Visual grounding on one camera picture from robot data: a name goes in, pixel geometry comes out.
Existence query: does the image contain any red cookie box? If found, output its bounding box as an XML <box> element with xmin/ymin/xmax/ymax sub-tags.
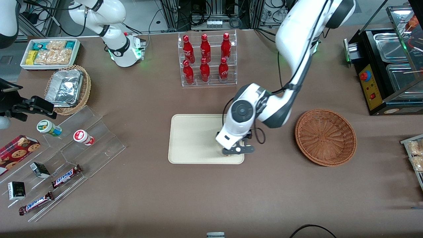
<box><xmin>0</xmin><ymin>135</ymin><xmax>41</xmax><ymax>177</ymax></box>

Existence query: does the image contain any red label yogurt cup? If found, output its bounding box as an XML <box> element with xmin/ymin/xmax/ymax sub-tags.
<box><xmin>73</xmin><ymin>130</ymin><xmax>95</xmax><ymax>146</ymax></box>

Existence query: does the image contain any white snack bin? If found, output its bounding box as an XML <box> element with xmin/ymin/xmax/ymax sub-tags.
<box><xmin>20</xmin><ymin>38</ymin><xmax>81</xmax><ymax>71</ymax></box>

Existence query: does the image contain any clear cracker bag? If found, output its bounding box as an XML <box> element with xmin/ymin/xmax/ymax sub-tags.
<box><xmin>34</xmin><ymin>40</ymin><xmax>73</xmax><ymax>65</ymax></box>

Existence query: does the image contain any small black white box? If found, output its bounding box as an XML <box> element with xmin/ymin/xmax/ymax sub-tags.
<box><xmin>7</xmin><ymin>181</ymin><xmax>26</xmax><ymax>201</ymax></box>

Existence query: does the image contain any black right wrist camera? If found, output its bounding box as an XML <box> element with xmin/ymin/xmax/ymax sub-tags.
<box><xmin>5</xmin><ymin>95</ymin><xmax>58</xmax><ymax>121</ymax></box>

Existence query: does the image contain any stainless steel pan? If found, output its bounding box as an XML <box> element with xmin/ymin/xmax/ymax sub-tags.
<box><xmin>386</xmin><ymin>63</ymin><xmax>423</xmax><ymax>100</ymax></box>
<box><xmin>373</xmin><ymin>32</ymin><xmax>411</xmax><ymax>62</ymax></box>

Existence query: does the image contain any clear acrylic stepped display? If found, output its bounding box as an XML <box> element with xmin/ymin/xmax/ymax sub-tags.
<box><xmin>0</xmin><ymin>105</ymin><xmax>127</xmax><ymax>222</ymax></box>

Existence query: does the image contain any black food warmer machine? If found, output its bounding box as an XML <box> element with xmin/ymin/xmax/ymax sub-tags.
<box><xmin>344</xmin><ymin>5</ymin><xmax>423</xmax><ymax>116</ymax></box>

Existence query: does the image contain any black cable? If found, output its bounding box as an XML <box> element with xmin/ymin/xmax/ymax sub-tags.
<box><xmin>289</xmin><ymin>224</ymin><xmax>337</xmax><ymax>238</ymax></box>

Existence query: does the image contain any red cola bottle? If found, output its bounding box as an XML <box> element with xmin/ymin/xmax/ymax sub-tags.
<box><xmin>200</xmin><ymin>58</ymin><xmax>211</xmax><ymax>83</ymax></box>
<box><xmin>183</xmin><ymin>35</ymin><xmax>195</xmax><ymax>64</ymax></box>
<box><xmin>200</xmin><ymin>34</ymin><xmax>211</xmax><ymax>62</ymax></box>
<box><xmin>183</xmin><ymin>60</ymin><xmax>194</xmax><ymax>85</ymax></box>
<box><xmin>218</xmin><ymin>57</ymin><xmax>229</xmax><ymax>82</ymax></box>
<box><xmin>221</xmin><ymin>32</ymin><xmax>232</xmax><ymax>60</ymax></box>

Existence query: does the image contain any green label yogurt cup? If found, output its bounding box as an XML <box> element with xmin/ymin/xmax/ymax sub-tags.
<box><xmin>36</xmin><ymin>120</ymin><xmax>62</xmax><ymax>137</ymax></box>

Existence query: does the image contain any aluminium foil container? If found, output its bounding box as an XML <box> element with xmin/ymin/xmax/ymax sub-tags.
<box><xmin>45</xmin><ymin>69</ymin><xmax>84</xmax><ymax>107</ymax></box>

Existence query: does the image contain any beige plastic tray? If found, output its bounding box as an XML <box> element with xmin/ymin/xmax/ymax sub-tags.
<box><xmin>168</xmin><ymin>114</ymin><xmax>245</xmax><ymax>165</ymax></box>

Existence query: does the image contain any clear acrylic bottle rack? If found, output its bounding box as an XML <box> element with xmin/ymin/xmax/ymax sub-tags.
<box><xmin>178</xmin><ymin>30</ymin><xmax>238</xmax><ymax>88</ymax></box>

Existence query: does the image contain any metal snack tray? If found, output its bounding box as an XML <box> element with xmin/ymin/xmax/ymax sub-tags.
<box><xmin>400</xmin><ymin>134</ymin><xmax>423</xmax><ymax>192</ymax></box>

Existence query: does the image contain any light wicker basket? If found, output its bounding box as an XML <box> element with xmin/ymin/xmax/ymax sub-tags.
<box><xmin>45</xmin><ymin>65</ymin><xmax>92</xmax><ymax>116</ymax></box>

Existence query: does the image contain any round brown wicker basket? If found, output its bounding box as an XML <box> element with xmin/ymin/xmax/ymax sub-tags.
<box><xmin>295</xmin><ymin>109</ymin><xmax>357</xmax><ymax>167</ymax></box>

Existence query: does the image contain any snickers bar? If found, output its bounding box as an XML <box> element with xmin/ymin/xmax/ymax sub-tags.
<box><xmin>51</xmin><ymin>164</ymin><xmax>83</xmax><ymax>189</ymax></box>
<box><xmin>19</xmin><ymin>191</ymin><xmax>54</xmax><ymax>216</ymax></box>

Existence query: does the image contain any clear cracker packet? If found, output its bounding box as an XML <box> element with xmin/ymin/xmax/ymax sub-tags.
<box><xmin>409</xmin><ymin>155</ymin><xmax>423</xmax><ymax>172</ymax></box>
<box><xmin>406</xmin><ymin>140</ymin><xmax>423</xmax><ymax>156</ymax></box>

